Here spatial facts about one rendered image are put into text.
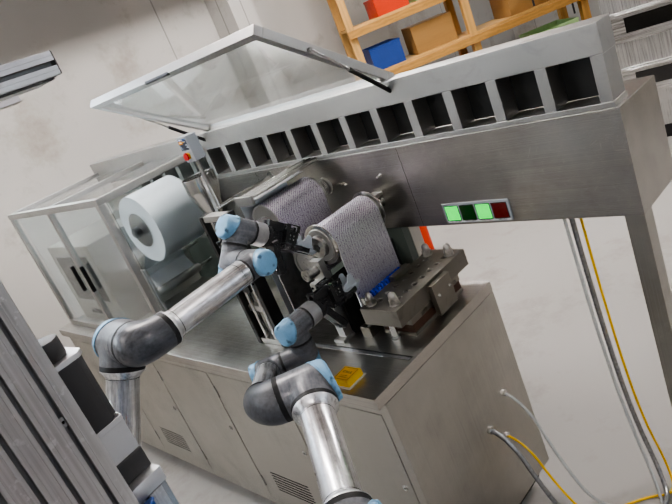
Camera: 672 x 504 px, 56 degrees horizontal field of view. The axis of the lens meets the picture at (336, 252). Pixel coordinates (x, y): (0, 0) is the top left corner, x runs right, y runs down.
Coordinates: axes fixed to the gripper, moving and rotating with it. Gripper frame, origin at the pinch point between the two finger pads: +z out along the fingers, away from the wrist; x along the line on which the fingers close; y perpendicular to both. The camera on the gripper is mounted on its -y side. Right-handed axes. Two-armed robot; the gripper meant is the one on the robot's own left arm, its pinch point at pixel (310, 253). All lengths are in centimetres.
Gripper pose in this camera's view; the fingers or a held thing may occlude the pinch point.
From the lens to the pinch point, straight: 209.8
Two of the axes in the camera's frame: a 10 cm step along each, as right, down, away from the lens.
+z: 7.2, 1.8, 6.7
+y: 1.2, -9.8, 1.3
